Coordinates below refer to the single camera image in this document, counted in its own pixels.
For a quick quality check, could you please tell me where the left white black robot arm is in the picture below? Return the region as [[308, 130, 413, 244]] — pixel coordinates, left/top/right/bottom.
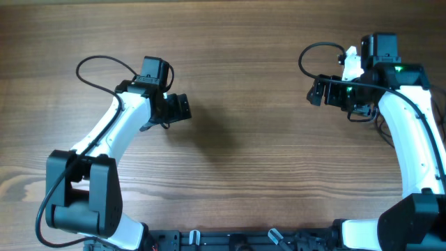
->
[[35, 56, 192, 250]]

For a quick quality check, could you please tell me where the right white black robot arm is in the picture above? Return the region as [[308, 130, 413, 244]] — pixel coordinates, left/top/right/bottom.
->
[[307, 33, 445, 250]]

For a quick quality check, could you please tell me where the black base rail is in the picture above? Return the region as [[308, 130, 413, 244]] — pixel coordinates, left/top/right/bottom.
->
[[144, 227, 341, 251]]

